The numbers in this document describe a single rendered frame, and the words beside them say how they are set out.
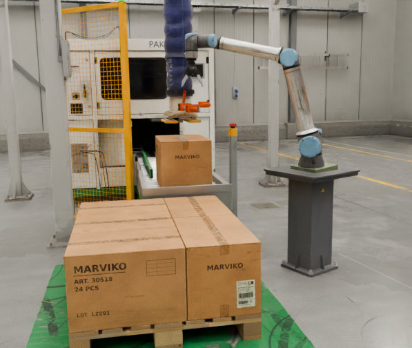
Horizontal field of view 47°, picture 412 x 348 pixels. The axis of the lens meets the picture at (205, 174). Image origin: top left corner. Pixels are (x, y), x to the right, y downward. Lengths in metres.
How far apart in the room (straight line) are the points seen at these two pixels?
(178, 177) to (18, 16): 9.24
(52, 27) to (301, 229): 2.60
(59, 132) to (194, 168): 1.27
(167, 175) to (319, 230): 1.22
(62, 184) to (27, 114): 8.06
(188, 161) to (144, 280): 1.47
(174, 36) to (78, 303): 2.25
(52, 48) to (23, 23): 8.15
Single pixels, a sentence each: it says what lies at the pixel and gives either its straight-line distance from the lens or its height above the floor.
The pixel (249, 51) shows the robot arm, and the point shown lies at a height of 1.60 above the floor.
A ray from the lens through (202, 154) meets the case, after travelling 3.74.
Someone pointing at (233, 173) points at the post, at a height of 0.59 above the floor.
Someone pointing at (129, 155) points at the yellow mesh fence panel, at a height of 0.77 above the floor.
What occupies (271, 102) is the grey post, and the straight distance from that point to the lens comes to 6.73.
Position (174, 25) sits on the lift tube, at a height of 1.84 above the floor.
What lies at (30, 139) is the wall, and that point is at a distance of 12.25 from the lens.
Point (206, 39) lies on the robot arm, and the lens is 3.39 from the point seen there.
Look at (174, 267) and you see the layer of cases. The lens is 2.48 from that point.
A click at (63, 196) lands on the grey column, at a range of 4.40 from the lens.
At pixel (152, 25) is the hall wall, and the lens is 12.63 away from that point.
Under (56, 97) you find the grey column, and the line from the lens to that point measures 4.31.
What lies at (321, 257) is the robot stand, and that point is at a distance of 3.66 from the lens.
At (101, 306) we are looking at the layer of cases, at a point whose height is 0.27.
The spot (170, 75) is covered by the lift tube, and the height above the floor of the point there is 1.46.
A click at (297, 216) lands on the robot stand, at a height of 0.41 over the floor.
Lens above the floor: 1.32
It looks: 10 degrees down
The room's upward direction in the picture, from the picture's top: 1 degrees counter-clockwise
